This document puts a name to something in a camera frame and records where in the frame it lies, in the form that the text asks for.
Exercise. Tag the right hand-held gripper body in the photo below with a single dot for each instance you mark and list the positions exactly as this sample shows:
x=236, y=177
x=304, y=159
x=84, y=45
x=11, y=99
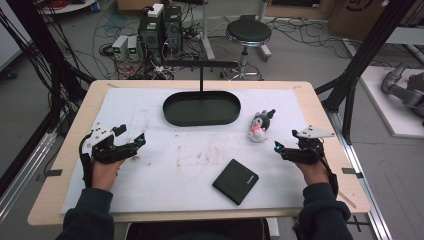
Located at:
x=305, y=151

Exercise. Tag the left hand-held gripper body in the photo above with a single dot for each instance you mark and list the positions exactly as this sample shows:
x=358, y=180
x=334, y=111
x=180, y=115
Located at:
x=106, y=151

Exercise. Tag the person's right hand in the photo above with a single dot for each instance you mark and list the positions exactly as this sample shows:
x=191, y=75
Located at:
x=313, y=173

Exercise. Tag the person's left hand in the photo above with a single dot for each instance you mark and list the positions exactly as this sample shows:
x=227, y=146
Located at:
x=105, y=175

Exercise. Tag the black and white plush toy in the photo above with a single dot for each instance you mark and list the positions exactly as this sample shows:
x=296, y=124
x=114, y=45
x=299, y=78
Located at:
x=259, y=128

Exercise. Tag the wooden table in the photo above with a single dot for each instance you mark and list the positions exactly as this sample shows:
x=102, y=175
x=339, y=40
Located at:
x=68, y=156

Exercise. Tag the white table mat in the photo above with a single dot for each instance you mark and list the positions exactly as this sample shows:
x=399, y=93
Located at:
x=166, y=166

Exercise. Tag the black tape piece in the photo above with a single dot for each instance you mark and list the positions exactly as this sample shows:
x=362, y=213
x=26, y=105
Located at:
x=351, y=171
x=53, y=172

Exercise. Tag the black square wallet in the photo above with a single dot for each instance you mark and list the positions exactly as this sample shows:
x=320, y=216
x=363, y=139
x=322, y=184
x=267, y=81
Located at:
x=235, y=181

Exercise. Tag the black oval tray with T-stand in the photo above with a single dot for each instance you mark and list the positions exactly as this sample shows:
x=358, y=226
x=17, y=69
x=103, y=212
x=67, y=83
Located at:
x=201, y=111

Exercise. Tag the grey power supply unit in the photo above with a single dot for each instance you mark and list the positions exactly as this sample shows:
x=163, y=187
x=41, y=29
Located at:
x=133, y=48
x=119, y=46

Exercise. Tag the white floor board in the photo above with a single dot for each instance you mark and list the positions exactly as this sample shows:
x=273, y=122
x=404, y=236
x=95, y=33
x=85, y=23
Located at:
x=383, y=110

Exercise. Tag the white table leg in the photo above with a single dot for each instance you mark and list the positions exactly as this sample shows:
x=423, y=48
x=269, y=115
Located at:
x=207, y=33
x=265, y=50

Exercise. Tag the black computer tower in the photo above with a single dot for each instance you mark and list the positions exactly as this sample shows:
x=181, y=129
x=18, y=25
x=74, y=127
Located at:
x=150, y=36
x=173, y=28

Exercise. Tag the black round stool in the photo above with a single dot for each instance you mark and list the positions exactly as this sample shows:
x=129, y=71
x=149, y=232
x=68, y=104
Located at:
x=248, y=31

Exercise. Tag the white box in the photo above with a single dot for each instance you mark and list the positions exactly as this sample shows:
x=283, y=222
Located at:
x=155, y=10

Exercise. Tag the cardboard box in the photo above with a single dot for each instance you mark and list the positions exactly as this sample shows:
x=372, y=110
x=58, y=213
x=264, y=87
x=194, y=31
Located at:
x=360, y=16

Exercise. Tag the aluminium rail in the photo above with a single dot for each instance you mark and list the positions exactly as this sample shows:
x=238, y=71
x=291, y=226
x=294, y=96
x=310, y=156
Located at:
x=23, y=180
x=363, y=186

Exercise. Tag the black metal frame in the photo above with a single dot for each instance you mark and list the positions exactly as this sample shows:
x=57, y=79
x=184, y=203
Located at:
x=43, y=43
x=360, y=56

